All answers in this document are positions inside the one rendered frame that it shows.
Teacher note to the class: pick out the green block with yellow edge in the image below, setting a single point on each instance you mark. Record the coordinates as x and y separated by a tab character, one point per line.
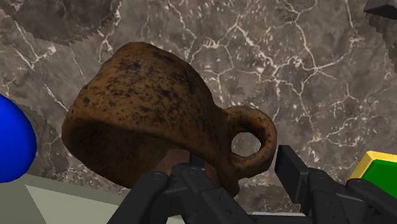
380	172

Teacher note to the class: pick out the brown speckled ceramic mug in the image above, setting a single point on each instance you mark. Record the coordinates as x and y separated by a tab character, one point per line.
145	114

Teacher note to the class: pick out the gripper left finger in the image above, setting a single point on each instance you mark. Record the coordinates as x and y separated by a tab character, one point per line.
186	198

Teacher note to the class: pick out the blue round object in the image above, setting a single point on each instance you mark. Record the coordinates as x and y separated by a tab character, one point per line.
14	139

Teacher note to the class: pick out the dark grey angular object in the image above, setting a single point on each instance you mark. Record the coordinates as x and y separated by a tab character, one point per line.
383	9

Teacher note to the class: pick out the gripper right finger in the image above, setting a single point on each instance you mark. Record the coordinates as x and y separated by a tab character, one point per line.
325	192

